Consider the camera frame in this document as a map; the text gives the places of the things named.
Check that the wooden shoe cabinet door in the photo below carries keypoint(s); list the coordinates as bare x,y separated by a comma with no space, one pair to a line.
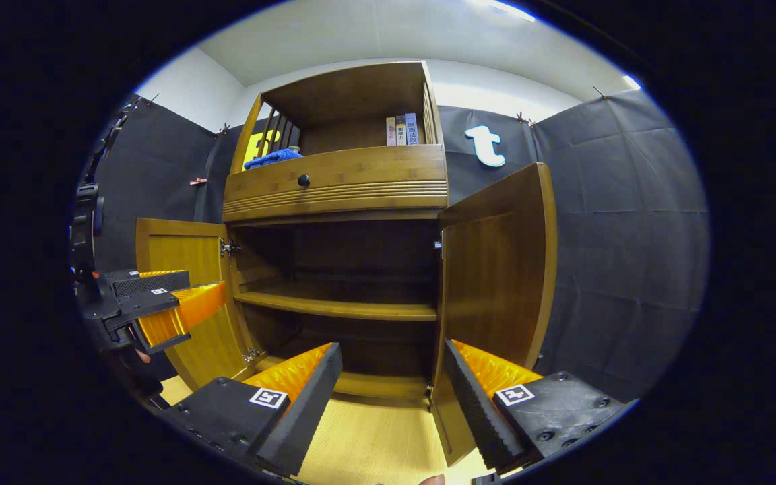
496,269
179,249

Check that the small ceiling light panel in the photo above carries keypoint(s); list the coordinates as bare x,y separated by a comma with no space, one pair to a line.
632,82

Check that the light blue shelf book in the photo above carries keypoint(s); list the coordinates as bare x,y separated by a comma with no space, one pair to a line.
412,129

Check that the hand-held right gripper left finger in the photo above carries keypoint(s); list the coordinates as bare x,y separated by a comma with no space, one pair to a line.
304,411

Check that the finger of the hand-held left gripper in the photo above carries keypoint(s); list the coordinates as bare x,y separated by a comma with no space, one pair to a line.
152,283
152,306

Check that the long ceiling light panel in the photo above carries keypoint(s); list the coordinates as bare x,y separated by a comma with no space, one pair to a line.
509,9

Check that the tan shelf book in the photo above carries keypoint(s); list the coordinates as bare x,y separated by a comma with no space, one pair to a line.
391,131

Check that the blue folded towel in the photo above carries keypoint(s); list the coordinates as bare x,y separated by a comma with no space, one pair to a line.
273,158

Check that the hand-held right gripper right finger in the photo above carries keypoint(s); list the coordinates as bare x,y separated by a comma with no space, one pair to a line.
475,417

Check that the wooden inner cabinet shelf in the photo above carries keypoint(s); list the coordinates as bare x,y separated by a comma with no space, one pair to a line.
361,310

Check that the dark brown shelf book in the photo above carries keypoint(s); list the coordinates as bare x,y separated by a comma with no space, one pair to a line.
401,131

